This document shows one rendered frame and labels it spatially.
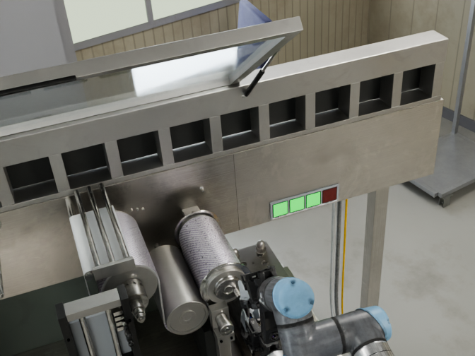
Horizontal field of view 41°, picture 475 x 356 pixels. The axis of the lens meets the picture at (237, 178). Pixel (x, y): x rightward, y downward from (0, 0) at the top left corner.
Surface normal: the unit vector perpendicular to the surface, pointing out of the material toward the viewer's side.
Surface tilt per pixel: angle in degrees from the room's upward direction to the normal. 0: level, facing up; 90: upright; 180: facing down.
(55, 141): 90
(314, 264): 0
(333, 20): 90
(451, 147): 0
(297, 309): 50
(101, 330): 90
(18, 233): 90
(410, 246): 0
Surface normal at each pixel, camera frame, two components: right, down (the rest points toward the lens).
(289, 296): 0.23, -0.12
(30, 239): 0.36, 0.52
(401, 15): -0.83, 0.36
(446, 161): -0.06, -0.82
